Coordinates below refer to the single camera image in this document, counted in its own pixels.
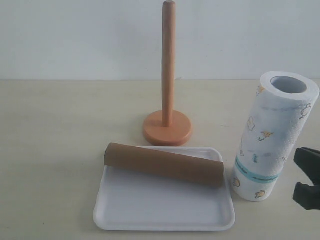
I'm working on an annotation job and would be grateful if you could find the brown cardboard tube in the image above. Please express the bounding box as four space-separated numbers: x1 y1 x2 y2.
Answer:
104 143 224 188

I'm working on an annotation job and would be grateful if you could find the white plastic tray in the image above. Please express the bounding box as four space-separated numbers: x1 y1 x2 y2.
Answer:
93 146 236 232

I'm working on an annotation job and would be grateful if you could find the wooden paper towel holder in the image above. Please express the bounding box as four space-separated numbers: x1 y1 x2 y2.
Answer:
143 0 192 147

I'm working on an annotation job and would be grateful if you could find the printed paper towel roll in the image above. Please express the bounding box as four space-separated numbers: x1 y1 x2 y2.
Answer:
231 71 320 202

